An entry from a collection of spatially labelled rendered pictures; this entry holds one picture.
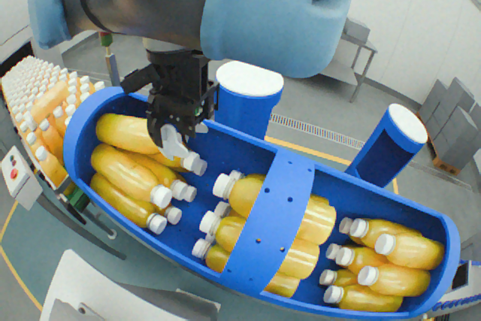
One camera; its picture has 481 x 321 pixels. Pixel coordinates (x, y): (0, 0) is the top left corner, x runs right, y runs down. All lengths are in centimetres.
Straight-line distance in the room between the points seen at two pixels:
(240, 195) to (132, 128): 23
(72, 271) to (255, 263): 30
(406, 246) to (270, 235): 28
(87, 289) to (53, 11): 35
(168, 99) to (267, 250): 23
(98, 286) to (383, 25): 394
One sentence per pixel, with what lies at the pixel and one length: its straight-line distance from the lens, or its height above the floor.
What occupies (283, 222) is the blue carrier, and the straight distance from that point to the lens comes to 27.
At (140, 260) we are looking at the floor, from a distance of 157.
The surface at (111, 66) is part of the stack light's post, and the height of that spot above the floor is 104.
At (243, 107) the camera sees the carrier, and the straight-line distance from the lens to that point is 79.
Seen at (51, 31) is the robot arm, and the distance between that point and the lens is 16.
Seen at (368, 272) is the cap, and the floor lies 113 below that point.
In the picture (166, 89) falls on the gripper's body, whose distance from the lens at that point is 29.
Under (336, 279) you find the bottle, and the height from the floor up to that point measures 102.
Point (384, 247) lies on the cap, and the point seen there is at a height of 117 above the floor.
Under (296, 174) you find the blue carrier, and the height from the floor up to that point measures 123.
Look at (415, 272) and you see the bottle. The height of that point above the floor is 114.
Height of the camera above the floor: 147
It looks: 47 degrees down
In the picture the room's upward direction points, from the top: 9 degrees clockwise
